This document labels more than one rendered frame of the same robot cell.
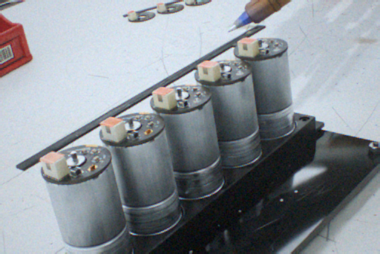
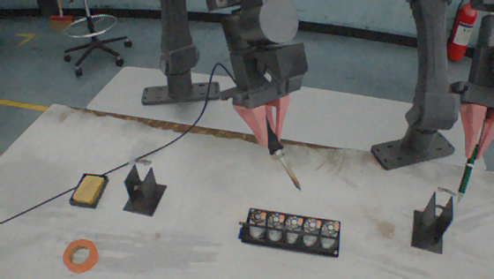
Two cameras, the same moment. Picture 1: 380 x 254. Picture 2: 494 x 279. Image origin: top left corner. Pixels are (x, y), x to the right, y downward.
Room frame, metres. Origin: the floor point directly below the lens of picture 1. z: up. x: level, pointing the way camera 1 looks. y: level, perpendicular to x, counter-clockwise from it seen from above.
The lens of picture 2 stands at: (0.47, 0.22, 1.25)
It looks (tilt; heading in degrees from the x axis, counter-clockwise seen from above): 41 degrees down; 237
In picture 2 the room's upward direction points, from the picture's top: straight up
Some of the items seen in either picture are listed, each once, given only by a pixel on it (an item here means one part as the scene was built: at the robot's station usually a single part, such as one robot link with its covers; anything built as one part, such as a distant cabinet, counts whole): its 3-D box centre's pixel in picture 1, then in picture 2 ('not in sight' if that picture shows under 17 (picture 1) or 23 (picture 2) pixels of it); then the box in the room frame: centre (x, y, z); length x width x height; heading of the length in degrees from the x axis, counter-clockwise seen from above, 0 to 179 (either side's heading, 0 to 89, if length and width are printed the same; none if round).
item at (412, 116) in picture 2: not in sight; (430, 116); (-0.12, -0.01, 0.85); 0.09 x 0.06 x 0.06; 143
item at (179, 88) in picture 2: not in sight; (179, 81); (0.21, -0.49, 0.79); 0.20 x 0.07 x 0.08; 154
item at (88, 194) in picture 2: not in sight; (89, 190); (0.50, -0.29, 0.76); 0.07 x 0.05 x 0.02; 51
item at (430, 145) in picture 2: not in sight; (419, 137); (-0.13, -0.02, 0.79); 0.20 x 0.07 x 0.08; 162
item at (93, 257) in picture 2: not in sight; (80, 255); (0.56, -0.16, 0.76); 0.06 x 0.06 x 0.01
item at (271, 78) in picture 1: (266, 96); (258, 225); (0.28, -0.04, 0.79); 0.02 x 0.02 x 0.05
